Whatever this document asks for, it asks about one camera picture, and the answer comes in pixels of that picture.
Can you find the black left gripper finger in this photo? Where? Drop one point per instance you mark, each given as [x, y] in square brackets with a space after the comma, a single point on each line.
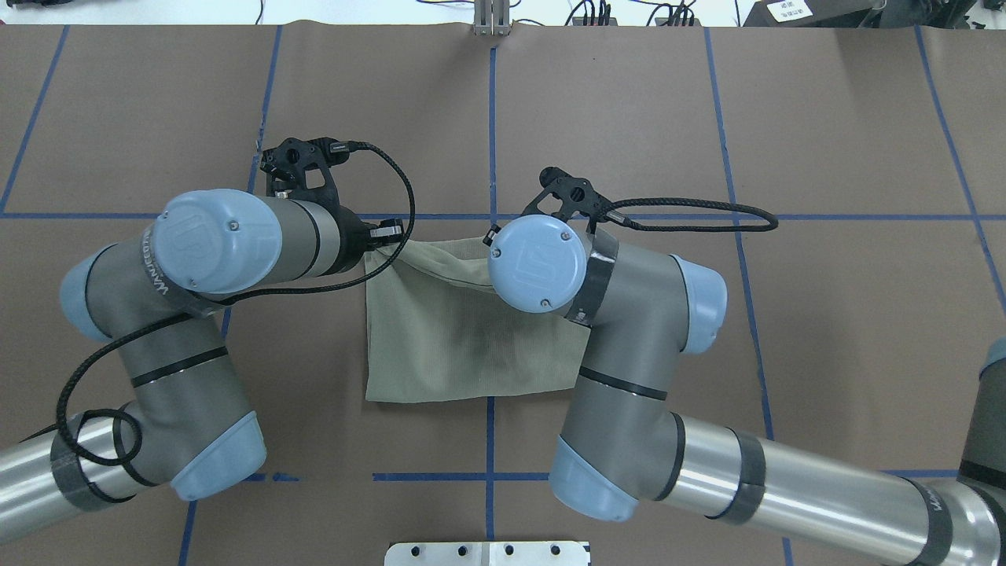
[385, 234]

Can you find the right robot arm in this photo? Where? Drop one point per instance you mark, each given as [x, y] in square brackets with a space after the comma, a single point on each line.
[621, 445]

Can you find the aluminium frame post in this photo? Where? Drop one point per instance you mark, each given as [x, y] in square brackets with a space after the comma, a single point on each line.
[491, 18]

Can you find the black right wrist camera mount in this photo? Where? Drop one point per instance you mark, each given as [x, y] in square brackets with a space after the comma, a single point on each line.
[575, 194]

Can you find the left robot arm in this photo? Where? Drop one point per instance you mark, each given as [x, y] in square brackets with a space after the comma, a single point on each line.
[161, 402]

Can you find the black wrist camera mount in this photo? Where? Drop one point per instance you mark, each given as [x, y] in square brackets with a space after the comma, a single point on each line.
[575, 194]
[301, 170]

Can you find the olive green long-sleeve shirt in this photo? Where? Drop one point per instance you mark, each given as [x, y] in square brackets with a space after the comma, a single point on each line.
[438, 332]

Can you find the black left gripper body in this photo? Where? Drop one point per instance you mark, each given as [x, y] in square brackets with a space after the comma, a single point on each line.
[351, 230]

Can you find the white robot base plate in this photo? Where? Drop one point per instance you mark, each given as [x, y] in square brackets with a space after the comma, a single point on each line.
[563, 552]

